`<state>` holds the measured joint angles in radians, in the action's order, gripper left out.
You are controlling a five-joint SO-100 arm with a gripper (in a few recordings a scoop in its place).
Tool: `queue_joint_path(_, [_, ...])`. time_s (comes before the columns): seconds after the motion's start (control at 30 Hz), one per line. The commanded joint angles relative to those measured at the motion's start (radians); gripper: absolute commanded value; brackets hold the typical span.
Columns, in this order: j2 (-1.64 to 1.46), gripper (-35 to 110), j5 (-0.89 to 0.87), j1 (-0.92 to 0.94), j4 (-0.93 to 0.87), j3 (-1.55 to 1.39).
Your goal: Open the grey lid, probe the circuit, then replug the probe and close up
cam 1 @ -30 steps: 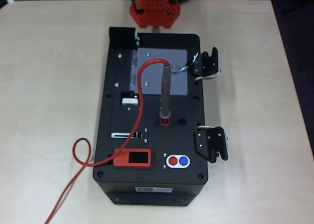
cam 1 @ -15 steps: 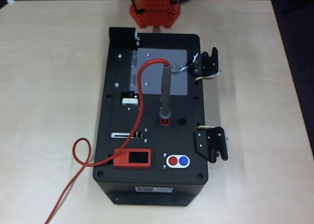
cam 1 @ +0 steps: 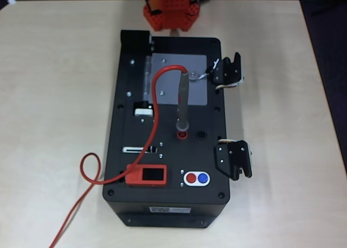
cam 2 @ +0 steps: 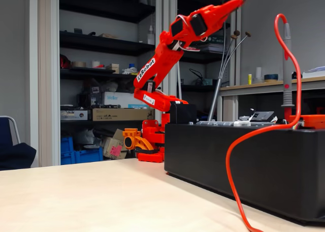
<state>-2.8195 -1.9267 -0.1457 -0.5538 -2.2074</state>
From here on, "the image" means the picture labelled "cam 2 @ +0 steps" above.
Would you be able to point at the dark red rounded object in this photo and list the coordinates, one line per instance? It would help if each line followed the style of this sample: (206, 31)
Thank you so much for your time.
(64, 62)

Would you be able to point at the grey metal lid plate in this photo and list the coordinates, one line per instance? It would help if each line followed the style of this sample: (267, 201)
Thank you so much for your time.
(215, 123)

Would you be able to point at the grey test probe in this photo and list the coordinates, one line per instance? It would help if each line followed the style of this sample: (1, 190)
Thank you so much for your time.
(287, 64)

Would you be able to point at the orange table clamp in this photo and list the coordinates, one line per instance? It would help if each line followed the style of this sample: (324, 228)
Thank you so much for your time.
(138, 140)

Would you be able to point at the blue plastic crate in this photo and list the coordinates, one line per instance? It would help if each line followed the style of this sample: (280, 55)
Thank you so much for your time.
(89, 156)
(66, 145)

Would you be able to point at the brown flat carton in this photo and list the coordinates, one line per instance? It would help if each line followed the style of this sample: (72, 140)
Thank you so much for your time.
(114, 114)

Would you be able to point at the black and white object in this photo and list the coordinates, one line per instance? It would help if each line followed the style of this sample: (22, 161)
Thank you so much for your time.
(294, 75)

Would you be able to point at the stack of books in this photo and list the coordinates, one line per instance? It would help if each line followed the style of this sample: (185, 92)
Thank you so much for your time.
(213, 46)

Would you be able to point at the wooden top desk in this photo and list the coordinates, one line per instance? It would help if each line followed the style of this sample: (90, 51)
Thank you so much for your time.
(269, 84)

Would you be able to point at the grey shelf cabinet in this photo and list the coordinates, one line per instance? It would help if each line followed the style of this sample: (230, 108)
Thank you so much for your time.
(101, 42)

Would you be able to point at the red display module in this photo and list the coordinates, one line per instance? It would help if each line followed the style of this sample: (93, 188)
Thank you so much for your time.
(313, 120)

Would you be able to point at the small wooden box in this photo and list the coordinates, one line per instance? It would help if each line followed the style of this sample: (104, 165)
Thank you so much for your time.
(114, 68)

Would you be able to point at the white crumpled cloth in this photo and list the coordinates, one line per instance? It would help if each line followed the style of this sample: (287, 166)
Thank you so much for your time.
(130, 70)

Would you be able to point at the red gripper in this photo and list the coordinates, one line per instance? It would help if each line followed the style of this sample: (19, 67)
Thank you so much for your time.
(218, 13)

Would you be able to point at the cardboard box pink sticker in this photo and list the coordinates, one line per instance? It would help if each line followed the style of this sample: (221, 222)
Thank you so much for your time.
(114, 147)

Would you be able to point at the brown tape roll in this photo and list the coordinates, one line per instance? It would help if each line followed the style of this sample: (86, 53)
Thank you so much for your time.
(78, 64)

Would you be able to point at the white plastic bottle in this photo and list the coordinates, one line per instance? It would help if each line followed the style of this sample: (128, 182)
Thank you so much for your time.
(150, 37)

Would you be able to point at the white slider knob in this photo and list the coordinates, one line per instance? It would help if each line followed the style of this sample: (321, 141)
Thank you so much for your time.
(242, 123)

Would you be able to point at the black task board box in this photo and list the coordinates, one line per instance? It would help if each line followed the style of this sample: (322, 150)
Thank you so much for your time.
(254, 171)

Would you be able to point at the grey stalk lamp brown tips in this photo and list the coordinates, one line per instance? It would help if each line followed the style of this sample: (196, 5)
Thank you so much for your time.
(214, 100)

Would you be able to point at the white and black box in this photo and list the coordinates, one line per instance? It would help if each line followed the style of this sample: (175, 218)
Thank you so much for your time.
(75, 115)

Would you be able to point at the blue office chair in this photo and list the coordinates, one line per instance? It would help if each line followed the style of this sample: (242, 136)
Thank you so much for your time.
(15, 156)

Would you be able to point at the stack of papers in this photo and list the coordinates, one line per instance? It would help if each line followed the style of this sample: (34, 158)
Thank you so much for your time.
(314, 70)

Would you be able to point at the white Weller box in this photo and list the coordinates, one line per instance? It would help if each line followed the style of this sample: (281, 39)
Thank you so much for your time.
(119, 100)

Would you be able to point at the blue tape roll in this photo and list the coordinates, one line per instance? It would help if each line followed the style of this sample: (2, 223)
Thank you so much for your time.
(271, 77)

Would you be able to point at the white tape roll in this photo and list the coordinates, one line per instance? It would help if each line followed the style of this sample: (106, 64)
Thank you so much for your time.
(96, 64)

